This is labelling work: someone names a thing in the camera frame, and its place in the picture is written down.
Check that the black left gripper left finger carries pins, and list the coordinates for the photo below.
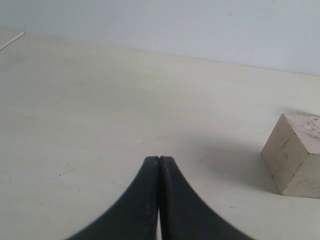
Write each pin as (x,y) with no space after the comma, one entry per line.
(134,215)

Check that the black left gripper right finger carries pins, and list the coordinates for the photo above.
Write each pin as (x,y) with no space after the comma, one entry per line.
(183,214)

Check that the largest wooden cube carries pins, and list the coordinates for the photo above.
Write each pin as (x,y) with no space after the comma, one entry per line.
(292,155)

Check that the thin wooden stick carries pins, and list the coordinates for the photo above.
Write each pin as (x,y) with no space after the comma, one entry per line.
(11,41)

